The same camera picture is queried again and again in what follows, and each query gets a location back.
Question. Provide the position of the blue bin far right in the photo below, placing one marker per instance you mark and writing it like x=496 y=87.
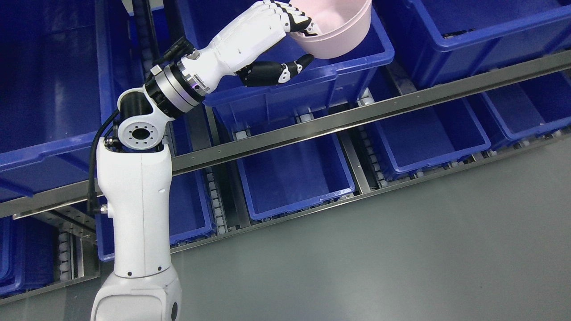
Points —
x=524 y=110

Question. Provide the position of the blue bin lower middle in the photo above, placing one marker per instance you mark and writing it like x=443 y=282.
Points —
x=295 y=177

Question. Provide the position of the blue bin lower right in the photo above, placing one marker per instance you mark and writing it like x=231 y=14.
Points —
x=426 y=138

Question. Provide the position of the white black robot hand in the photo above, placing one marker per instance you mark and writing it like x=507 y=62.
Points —
x=235 y=50

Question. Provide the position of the steel shelf rail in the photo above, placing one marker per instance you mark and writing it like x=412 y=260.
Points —
x=358 y=116

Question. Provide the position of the blue bin upper left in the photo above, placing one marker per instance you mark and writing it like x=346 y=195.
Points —
x=64 y=64

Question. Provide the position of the blue bin upper right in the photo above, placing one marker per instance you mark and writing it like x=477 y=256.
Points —
x=439 y=41

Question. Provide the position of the blue bin upper middle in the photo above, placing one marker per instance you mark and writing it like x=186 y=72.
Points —
x=326 y=83

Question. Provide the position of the blue bin far left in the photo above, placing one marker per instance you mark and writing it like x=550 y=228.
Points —
x=27 y=255

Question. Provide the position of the pink bowl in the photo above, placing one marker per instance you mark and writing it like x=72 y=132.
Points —
x=341 y=26

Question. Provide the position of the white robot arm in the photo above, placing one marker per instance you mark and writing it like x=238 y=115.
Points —
x=133 y=168

